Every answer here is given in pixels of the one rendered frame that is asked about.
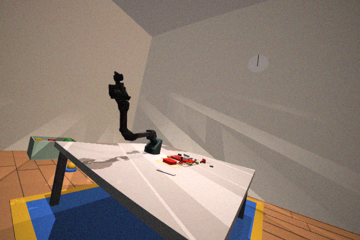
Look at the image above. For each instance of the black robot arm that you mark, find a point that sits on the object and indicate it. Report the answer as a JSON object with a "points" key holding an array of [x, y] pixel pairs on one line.
{"points": [[121, 97]]}

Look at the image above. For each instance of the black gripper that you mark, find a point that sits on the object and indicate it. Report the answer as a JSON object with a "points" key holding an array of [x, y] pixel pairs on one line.
{"points": [[117, 78]]}

